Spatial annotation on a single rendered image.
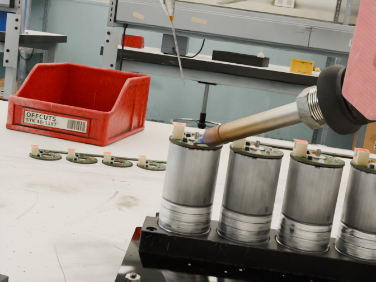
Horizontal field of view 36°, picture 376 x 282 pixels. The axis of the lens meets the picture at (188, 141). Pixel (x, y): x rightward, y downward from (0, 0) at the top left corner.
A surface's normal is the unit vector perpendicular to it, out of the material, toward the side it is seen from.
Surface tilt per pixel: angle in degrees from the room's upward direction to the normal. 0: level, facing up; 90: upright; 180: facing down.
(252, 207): 90
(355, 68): 99
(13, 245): 0
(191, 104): 90
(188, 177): 90
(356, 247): 90
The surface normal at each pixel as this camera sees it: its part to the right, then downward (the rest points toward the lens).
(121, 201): 0.14, -0.97
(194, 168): 0.00, 0.18
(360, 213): -0.63, 0.06
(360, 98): -0.79, 0.15
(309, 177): -0.42, 0.11
